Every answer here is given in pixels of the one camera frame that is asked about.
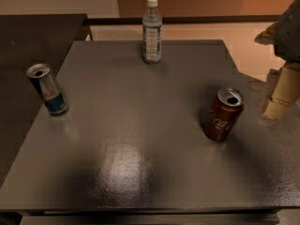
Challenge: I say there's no silver blue Red Bull can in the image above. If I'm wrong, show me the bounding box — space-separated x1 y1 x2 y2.
26 63 68 116

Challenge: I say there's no clear plastic water bottle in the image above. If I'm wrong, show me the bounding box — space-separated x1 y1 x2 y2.
142 0 162 64

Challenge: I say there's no red coke can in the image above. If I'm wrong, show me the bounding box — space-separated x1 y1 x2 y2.
203 88 245 142

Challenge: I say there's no dark side table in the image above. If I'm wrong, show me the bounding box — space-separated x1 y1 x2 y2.
0 14 92 185

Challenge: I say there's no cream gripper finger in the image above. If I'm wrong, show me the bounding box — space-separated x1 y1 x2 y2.
262 61 300 120
266 68 280 93

